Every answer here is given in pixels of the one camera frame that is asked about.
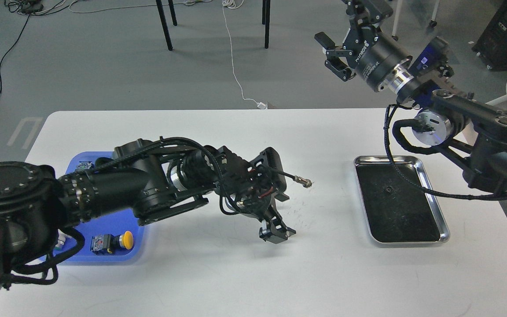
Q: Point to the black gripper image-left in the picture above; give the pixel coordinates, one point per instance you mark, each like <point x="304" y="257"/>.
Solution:
<point x="264" y="210"/>

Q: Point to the white office chair base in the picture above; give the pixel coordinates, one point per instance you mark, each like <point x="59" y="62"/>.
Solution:
<point x="415" y="21"/>

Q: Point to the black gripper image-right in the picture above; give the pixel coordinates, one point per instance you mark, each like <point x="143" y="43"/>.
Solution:
<point x="372" y="55"/>

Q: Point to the black equipment case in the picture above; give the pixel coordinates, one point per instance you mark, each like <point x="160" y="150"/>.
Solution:
<point x="491" y="47"/>

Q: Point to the silver metal tray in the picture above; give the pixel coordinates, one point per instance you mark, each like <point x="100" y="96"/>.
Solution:
<point x="407" y="217"/>

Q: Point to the blue plastic tray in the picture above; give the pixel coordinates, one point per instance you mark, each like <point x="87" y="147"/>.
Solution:
<point x="114" y="224"/>

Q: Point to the black robot arm image-left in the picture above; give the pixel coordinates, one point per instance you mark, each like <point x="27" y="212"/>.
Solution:
<point x="40" y="213"/>

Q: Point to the yellow push button switch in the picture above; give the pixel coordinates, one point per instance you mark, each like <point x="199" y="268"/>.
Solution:
<point x="108" y="244"/>

